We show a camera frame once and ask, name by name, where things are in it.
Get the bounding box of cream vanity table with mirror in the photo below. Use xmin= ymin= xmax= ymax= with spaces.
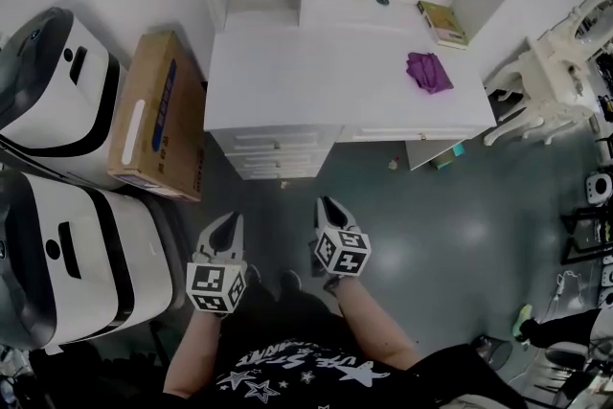
xmin=482 ymin=0 xmax=613 ymax=148

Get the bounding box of black star print shirt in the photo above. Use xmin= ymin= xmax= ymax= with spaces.
xmin=98 ymin=289 xmax=533 ymax=409

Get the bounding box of brown cardboard box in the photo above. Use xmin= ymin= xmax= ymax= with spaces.
xmin=106 ymin=30 xmax=208 ymax=204

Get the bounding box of green flat box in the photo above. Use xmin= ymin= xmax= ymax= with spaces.
xmin=416 ymin=0 xmax=470 ymax=48

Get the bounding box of black metal rack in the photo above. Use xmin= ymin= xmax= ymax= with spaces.
xmin=559 ymin=205 xmax=613 ymax=265

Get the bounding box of person's left forearm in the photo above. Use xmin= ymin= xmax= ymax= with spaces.
xmin=163 ymin=310 xmax=227 ymax=398

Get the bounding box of purple cloth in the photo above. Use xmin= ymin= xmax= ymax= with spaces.
xmin=405 ymin=51 xmax=455 ymax=96

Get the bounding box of person's dark shoe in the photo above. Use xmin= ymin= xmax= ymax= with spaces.
xmin=279 ymin=270 xmax=304 ymax=299
xmin=244 ymin=263 xmax=264 ymax=291

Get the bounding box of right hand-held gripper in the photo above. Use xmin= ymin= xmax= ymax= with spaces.
xmin=308 ymin=195 xmax=373 ymax=292

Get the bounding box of large white drawer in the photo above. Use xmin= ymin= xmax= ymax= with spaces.
xmin=227 ymin=127 xmax=333 ymax=155

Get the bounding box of white box with round opening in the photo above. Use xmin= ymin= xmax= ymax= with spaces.
xmin=584 ymin=171 xmax=613 ymax=207

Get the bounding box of person's right dark shoe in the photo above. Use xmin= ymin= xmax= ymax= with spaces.
xmin=279 ymin=270 xmax=304 ymax=299

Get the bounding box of person's left dark shoe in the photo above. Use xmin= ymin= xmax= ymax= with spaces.
xmin=244 ymin=263 xmax=264 ymax=291

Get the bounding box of white desk with drawers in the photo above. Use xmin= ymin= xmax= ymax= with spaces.
xmin=193 ymin=0 xmax=562 ymax=181

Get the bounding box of teal rolled mat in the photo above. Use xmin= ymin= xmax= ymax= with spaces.
xmin=432 ymin=143 xmax=467 ymax=170

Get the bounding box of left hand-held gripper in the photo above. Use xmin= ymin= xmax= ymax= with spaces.
xmin=185 ymin=212 xmax=251 ymax=320

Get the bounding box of white and black robot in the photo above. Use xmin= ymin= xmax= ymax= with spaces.
xmin=0 ymin=6 xmax=122 ymax=191
xmin=0 ymin=169 xmax=189 ymax=352

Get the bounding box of person's right forearm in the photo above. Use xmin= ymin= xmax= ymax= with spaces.
xmin=333 ymin=277 xmax=423 ymax=371

